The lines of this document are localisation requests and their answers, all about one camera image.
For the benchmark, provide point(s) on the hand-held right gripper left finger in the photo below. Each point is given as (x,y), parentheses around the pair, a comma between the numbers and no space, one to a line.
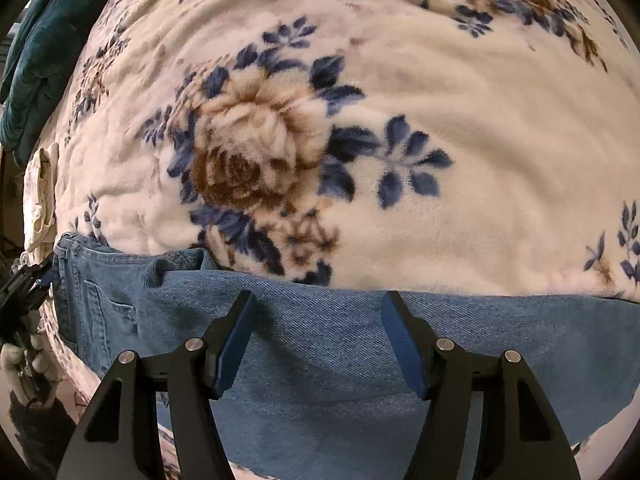
(231,350)

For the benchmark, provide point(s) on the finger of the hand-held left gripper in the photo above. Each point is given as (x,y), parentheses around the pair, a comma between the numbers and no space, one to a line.
(44,277)

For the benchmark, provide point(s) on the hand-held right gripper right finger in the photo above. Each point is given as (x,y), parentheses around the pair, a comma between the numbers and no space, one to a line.
(407,350)

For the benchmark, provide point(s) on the blue denim pants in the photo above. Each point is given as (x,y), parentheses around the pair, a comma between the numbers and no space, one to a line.
(325,320)

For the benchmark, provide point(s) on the cream cloth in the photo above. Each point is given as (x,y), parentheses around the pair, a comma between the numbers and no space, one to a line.
(41,190)

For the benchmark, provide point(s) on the teal velvet cloth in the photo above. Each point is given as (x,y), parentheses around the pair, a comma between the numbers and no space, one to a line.
(40,50)

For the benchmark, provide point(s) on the floral fleece blanket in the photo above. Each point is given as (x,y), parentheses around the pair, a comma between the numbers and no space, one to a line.
(450,110)

